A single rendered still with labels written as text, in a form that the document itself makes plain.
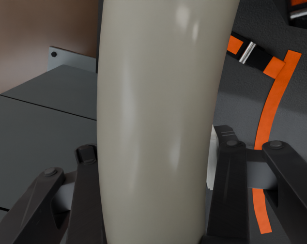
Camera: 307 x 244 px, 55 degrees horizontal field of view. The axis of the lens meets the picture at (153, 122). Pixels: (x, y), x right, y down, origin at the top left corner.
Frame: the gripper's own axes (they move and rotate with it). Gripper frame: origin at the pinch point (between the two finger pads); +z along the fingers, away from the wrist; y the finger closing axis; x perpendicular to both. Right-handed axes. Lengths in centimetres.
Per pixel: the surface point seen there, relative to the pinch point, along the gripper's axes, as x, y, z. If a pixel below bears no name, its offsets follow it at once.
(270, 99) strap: -26, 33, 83
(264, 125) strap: -36, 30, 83
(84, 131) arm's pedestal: -13.9, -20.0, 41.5
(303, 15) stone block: 3, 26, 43
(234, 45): -6, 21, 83
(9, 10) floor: 16, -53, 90
